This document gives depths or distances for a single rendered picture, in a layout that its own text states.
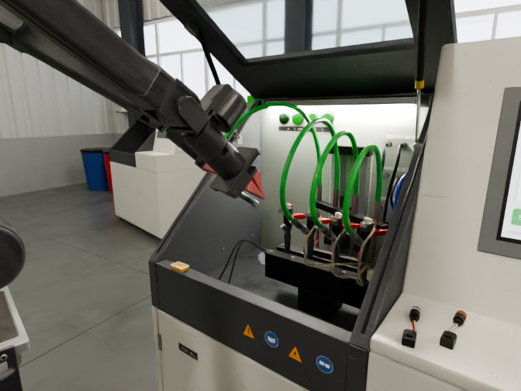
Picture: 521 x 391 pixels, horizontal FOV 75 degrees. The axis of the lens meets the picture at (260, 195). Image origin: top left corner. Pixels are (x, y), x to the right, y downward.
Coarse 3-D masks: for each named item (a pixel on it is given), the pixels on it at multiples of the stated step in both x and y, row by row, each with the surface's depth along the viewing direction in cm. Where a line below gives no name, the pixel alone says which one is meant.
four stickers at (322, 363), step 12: (252, 324) 82; (252, 336) 83; (264, 336) 80; (276, 336) 78; (276, 348) 79; (288, 348) 77; (300, 348) 75; (300, 360) 75; (324, 360) 71; (324, 372) 72
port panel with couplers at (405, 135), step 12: (384, 132) 107; (396, 132) 105; (408, 132) 103; (420, 132) 101; (396, 144) 106; (408, 144) 104; (396, 156) 106; (408, 156) 104; (384, 168) 109; (408, 168) 105; (384, 180) 110; (384, 192) 111; (384, 204) 110
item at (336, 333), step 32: (160, 288) 104; (192, 288) 94; (224, 288) 88; (192, 320) 97; (224, 320) 89; (256, 320) 81; (288, 320) 75; (320, 320) 74; (256, 352) 83; (320, 352) 71; (320, 384) 73
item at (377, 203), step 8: (368, 144) 81; (376, 152) 85; (360, 160) 76; (376, 160) 88; (352, 168) 76; (352, 176) 74; (352, 184) 74; (376, 192) 92; (344, 200) 74; (376, 200) 92; (344, 208) 74; (376, 208) 92; (344, 216) 74; (376, 216) 93; (344, 224) 76; (352, 232) 78; (360, 240) 83
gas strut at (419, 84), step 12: (420, 0) 69; (420, 12) 71; (420, 24) 72; (420, 36) 73; (420, 48) 74; (420, 60) 76; (420, 72) 77; (420, 84) 79; (420, 96) 81; (420, 144) 88
